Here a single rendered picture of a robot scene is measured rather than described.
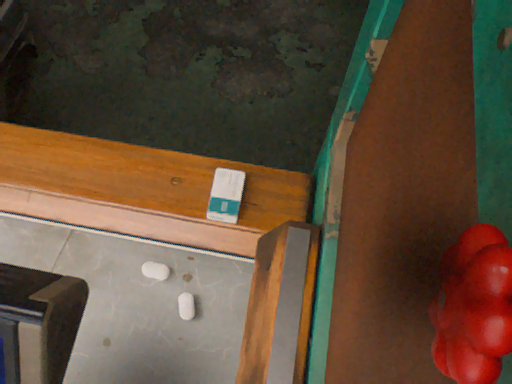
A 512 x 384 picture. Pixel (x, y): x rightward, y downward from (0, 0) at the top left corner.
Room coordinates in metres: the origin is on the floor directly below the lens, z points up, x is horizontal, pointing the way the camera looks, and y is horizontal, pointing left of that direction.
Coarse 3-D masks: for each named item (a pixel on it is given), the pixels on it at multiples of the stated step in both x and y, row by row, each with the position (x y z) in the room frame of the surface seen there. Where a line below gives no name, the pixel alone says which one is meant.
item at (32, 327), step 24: (0, 264) 0.14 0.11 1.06; (0, 288) 0.11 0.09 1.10; (24, 288) 0.11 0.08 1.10; (48, 288) 0.11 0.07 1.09; (72, 288) 0.12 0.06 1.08; (0, 312) 0.09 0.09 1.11; (24, 312) 0.09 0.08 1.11; (48, 312) 0.10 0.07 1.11; (72, 312) 0.11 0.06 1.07; (0, 336) 0.09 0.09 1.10; (24, 336) 0.08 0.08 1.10; (48, 336) 0.09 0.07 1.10; (72, 336) 0.10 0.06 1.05; (0, 360) 0.08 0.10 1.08; (24, 360) 0.08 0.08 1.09; (48, 360) 0.08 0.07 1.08
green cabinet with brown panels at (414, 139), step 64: (384, 0) 0.36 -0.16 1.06; (448, 0) 0.25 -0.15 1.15; (384, 64) 0.33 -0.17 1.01; (448, 64) 0.21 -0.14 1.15; (384, 128) 0.26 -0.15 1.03; (448, 128) 0.17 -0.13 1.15; (384, 192) 0.20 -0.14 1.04; (448, 192) 0.13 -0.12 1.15; (320, 256) 0.23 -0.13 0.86; (384, 256) 0.15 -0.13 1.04; (320, 320) 0.16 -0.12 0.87; (384, 320) 0.10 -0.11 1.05
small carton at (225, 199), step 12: (216, 168) 0.37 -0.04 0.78; (216, 180) 0.36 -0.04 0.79; (228, 180) 0.36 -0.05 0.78; (240, 180) 0.36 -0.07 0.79; (216, 192) 0.34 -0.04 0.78; (228, 192) 0.34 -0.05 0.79; (240, 192) 0.34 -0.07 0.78; (216, 204) 0.33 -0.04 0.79; (228, 204) 0.33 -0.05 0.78; (216, 216) 0.32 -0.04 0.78; (228, 216) 0.31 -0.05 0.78
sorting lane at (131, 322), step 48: (0, 240) 0.31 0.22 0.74; (48, 240) 0.31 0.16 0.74; (96, 240) 0.31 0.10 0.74; (144, 240) 0.30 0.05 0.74; (96, 288) 0.24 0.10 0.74; (144, 288) 0.24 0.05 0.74; (192, 288) 0.24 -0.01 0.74; (240, 288) 0.24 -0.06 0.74; (96, 336) 0.19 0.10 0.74; (144, 336) 0.19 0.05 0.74; (192, 336) 0.19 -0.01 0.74; (240, 336) 0.19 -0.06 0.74
